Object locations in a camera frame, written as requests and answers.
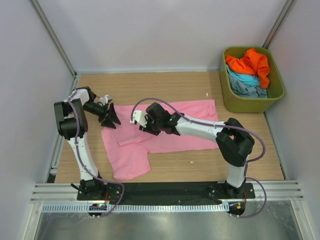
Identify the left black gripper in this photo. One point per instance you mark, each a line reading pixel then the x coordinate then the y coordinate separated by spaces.
pixel 111 116

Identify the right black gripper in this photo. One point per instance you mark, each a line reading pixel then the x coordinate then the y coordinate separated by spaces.
pixel 148 129

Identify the pink t shirt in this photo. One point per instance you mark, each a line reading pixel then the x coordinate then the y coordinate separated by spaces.
pixel 127 147

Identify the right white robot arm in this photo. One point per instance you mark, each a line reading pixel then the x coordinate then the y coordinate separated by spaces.
pixel 235 144

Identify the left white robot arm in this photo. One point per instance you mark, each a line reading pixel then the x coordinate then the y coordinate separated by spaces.
pixel 73 126

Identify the olive green plastic bin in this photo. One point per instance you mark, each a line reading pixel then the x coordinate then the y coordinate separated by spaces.
pixel 237 104

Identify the grey blue t shirt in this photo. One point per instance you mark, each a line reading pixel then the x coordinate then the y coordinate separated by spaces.
pixel 248 88

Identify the light blue t shirt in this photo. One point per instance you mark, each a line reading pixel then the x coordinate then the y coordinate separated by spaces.
pixel 245 78

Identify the orange t shirt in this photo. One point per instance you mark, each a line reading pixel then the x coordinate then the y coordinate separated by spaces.
pixel 252 63

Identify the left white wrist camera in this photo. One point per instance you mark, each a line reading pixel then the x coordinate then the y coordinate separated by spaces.
pixel 106 99

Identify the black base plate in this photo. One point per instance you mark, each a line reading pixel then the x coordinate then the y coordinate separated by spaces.
pixel 166 193

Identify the aluminium front rail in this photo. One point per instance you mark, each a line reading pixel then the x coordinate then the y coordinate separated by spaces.
pixel 276 190

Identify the slotted cable duct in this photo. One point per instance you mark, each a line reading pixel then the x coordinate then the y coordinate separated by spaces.
pixel 98 207

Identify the left aluminium corner post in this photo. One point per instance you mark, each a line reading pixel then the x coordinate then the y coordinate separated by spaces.
pixel 52 35

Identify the aluminium corner post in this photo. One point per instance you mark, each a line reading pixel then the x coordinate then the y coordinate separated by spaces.
pixel 284 13
pixel 52 35

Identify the right aluminium corner post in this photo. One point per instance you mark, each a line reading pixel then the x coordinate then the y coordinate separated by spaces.
pixel 284 13

